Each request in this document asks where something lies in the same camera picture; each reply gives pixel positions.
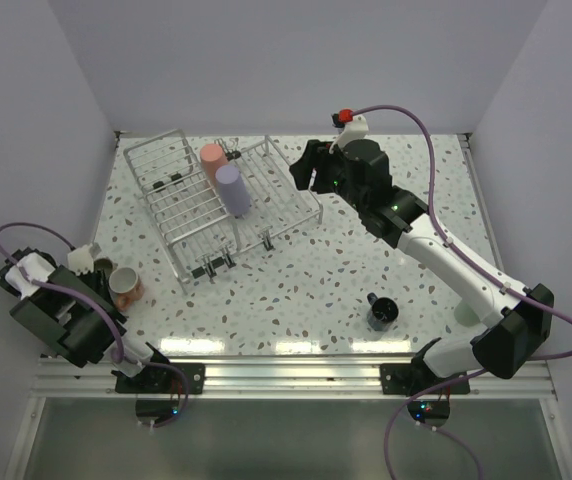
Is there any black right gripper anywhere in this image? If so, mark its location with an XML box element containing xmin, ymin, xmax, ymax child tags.
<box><xmin>289</xmin><ymin>140</ymin><xmax>367</xmax><ymax>212</ymax></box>

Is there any grey beige mug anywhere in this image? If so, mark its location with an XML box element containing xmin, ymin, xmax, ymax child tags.
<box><xmin>94</xmin><ymin>258</ymin><xmax>115</xmax><ymax>275</ymax></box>

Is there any pink textured mug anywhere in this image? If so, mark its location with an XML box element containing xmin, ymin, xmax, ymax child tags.
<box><xmin>108</xmin><ymin>267</ymin><xmax>144</xmax><ymax>311</ymax></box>

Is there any dark blue glazed mug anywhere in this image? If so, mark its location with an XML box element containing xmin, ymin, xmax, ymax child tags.
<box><xmin>367</xmin><ymin>293</ymin><xmax>399</xmax><ymax>332</ymax></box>

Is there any light green tumbler cup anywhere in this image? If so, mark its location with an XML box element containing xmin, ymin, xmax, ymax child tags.
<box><xmin>453</xmin><ymin>300</ymin><xmax>480</xmax><ymax>327</ymax></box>

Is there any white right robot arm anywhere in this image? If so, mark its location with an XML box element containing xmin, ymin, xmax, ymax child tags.
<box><xmin>289</xmin><ymin>139</ymin><xmax>554</xmax><ymax>395</ymax></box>

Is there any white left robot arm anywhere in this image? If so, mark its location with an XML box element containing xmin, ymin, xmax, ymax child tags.
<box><xmin>0</xmin><ymin>248</ymin><xmax>174</xmax><ymax>393</ymax></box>

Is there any lilac tumbler cup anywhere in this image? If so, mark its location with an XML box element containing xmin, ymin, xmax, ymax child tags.
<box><xmin>215</xmin><ymin>164</ymin><xmax>252</xmax><ymax>217</ymax></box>

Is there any pink tumbler cup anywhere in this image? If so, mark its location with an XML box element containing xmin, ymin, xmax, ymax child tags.
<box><xmin>199</xmin><ymin>143</ymin><xmax>228</xmax><ymax>186</ymax></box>

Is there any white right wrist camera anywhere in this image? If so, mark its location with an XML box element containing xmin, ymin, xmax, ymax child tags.
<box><xmin>329</xmin><ymin>109</ymin><xmax>369</xmax><ymax>152</ymax></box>

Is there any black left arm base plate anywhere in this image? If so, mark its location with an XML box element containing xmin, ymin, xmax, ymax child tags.
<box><xmin>111</xmin><ymin>363</ymin><xmax>206</xmax><ymax>395</ymax></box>

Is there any metal wire dish rack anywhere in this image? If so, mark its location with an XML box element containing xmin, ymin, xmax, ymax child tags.
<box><xmin>124</xmin><ymin>129</ymin><xmax>323</xmax><ymax>288</ymax></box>

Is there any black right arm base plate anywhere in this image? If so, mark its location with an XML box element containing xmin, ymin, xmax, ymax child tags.
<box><xmin>379</xmin><ymin>363</ymin><xmax>466</xmax><ymax>397</ymax></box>

